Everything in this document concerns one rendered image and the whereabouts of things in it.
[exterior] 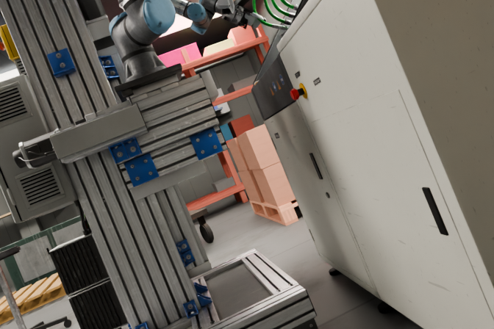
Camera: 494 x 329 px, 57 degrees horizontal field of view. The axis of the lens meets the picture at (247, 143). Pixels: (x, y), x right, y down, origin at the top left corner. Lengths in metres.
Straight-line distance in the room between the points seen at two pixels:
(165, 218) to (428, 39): 1.18
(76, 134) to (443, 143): 0.98
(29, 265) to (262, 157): 4.19
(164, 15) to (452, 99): 0.92
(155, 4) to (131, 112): 0.34
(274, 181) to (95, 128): 2.45
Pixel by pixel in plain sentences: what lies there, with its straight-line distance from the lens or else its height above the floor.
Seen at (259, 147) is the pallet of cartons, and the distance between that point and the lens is 3.65.
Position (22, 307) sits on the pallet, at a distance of 5.36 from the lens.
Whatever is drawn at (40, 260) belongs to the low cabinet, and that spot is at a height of 0.34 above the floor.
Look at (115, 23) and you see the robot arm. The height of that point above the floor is 1.25.
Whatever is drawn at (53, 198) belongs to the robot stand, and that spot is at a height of 0.79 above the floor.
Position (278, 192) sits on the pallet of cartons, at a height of 0.26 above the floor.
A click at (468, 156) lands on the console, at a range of 0.91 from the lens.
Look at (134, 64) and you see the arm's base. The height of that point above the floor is 1.09.
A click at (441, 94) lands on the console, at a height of 0.66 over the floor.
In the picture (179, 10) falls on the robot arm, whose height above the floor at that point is 1.37.
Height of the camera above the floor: 0.71
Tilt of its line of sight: level
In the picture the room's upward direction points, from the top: 22 degrees counter-clockwise
